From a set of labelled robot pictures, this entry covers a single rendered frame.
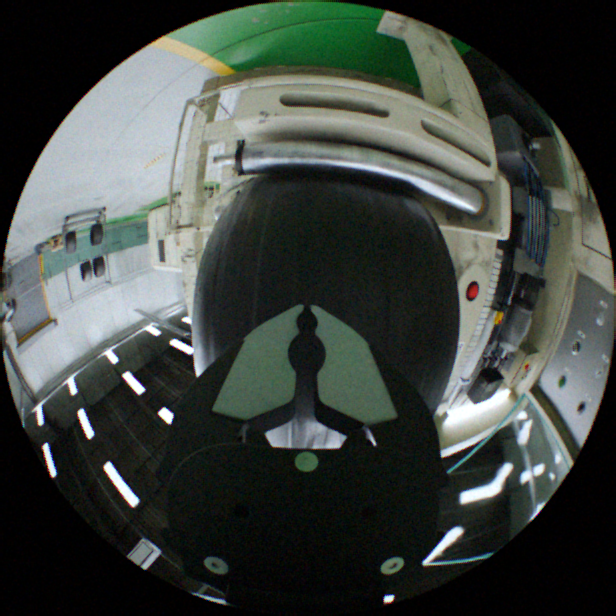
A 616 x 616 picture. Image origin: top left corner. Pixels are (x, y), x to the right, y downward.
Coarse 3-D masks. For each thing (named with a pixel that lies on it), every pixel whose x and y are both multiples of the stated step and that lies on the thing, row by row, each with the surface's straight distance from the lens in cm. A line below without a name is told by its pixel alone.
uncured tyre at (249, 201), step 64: (256, 192) 21; (320, 192) 20; (384, 192) 24; (256, 256) 15; (320, 256) 15; (384, 256) 16; (448, 256) 22; (192, 320) 21; (256, 320) 14; (384, 320) 15; (448, 320) 19; (320, 448) 21
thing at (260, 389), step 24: (288, 312) 11; (264, 336) 9; (288, 336) 9; (240, 360) 8; (264, 360) 8; (288, 360) 8; (240, 384) 7; (264, 384) 7; (288, 384) 7; (216, 408) 7; (240, 408) 7; (264, 408) 7; (288, 408) 7; (264, 432) 8
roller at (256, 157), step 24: (240, 144) 26; (264, 144) 25; (288, 144) 24; (312, 144) 24; (336, 144) 25; (240, 168) 25; (264, 168) 25; (288, 168) 24; (312, 168) 24; (336, 168) 24; (360, 168) 24; (384, 168) 25; (408, 168) 26; (432, 168) 29; (432, 192) 28; (456, 192) 30; (480, 192) 36
